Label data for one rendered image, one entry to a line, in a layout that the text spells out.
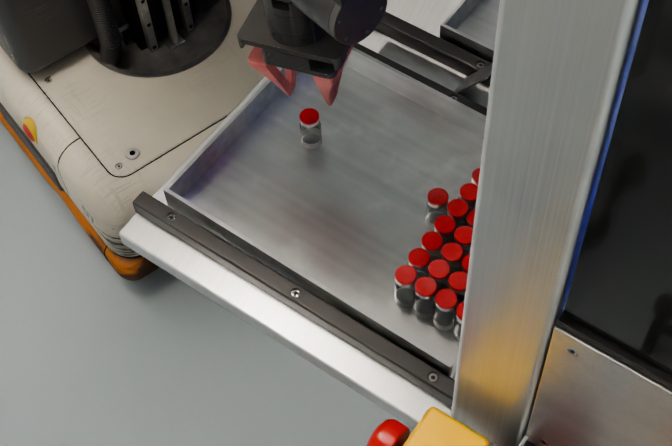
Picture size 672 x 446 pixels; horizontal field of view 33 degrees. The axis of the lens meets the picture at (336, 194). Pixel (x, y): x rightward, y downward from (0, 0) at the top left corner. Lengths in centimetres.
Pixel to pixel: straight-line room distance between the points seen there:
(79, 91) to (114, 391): 54
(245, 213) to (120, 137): 87
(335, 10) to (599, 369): 36
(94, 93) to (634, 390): 149
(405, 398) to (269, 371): 101
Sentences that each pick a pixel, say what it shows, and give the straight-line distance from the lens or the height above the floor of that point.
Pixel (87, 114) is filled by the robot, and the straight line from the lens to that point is 206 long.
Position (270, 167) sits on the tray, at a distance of 119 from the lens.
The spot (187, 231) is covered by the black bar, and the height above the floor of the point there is 90.
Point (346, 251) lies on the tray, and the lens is 113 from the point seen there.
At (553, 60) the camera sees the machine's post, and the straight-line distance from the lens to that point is 54.
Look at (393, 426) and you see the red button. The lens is 90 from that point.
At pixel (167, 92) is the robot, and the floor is 28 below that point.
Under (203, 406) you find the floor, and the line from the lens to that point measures 204.
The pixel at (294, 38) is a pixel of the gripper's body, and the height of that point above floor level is 109.
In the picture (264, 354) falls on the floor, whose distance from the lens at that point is 206.
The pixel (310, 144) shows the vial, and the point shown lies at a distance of 119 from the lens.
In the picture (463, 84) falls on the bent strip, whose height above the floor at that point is 89.
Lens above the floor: 185
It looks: 56 degrees down
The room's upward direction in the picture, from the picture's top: 4 degrees counter-clockwise
